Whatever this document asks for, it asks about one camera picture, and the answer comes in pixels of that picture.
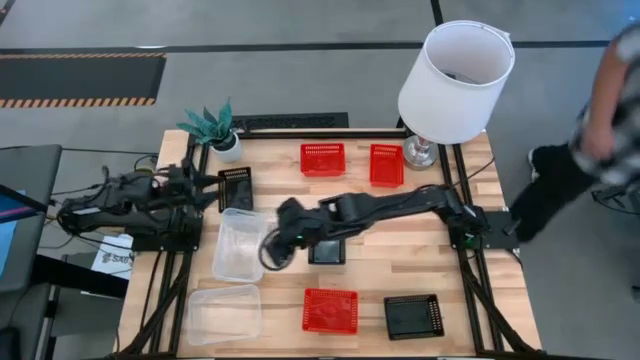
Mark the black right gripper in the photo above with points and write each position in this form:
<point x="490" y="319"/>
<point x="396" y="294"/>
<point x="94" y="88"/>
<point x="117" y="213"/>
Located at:
<point x="300" y="222"/>

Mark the monitor with blue screen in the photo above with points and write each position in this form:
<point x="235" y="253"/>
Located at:
<point x="7" y="230"/>

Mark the black plastic basket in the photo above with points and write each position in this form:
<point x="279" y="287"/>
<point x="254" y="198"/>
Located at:
<point x="327" y="254"/>
<point x="414" y="317"/>
<point x="235" y="192"/>

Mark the person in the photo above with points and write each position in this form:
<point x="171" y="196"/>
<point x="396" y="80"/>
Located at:
<point x="550" y="180"/>

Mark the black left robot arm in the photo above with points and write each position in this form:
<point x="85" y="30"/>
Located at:
<point x="110" y="210"/>

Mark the white printed paper sheet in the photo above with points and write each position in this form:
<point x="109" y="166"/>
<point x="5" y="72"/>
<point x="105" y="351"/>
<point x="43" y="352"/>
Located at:
<point x="112" y="257"/>

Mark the silver lamp base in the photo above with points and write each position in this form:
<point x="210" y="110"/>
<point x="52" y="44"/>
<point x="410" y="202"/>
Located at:
<point x="419" y="155"/>

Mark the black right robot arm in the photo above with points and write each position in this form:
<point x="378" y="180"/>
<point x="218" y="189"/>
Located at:
<point x="400" y="202"/>

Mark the red plastic basket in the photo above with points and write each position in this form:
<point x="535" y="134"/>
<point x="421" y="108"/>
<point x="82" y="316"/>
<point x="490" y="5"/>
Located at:
<point x="322" y="160"/>
<point x="386" y="166"/>
<point x="330" y="311"/>

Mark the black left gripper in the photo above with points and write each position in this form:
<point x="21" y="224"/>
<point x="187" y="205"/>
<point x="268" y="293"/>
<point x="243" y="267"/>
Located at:
<point x="180" y="187"/>

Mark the clear plastic container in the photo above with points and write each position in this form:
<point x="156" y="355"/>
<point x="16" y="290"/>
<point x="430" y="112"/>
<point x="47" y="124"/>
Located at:
<point x="224" y="315"/>
<point x="239" y="247"/>

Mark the black striped floor mat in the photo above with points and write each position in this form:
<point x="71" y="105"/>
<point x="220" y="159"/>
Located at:
<point x="75" y="77"/>

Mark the white plant pot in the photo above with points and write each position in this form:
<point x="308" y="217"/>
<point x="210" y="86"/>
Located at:
<point x="229" y="151"/>

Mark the green artificial plant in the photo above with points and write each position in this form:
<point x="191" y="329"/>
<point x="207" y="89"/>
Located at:
<point x="212" y="127"/>

